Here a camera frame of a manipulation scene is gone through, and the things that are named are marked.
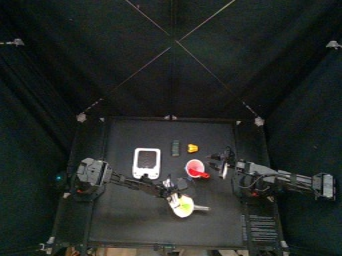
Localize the white toy pan green inside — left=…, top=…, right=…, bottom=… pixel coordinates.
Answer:
left=168, top=194, right=211, bottom=219

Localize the white toy stove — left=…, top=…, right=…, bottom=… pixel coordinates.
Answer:
left=131, top=147, right=162, bottom=181

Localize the red toy cup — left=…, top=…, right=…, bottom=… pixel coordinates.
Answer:
left=184, top=158, right=211, bottom=180

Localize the dark green toy block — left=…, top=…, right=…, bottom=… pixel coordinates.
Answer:
left=171, top=139, right=182, bottom=157

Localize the white text label sticker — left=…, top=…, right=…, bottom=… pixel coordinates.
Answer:
left=247, top=214, right=279, bottom=244

